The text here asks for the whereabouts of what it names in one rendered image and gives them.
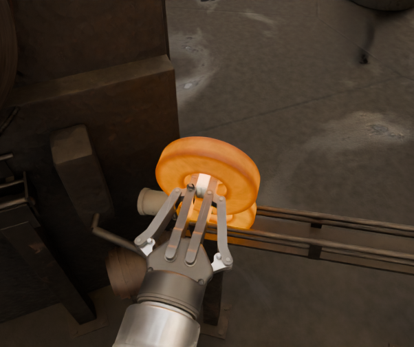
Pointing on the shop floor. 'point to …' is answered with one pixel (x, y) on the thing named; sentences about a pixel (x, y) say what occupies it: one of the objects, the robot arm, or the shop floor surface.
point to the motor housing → (128, 269)
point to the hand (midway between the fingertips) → (207, 173)
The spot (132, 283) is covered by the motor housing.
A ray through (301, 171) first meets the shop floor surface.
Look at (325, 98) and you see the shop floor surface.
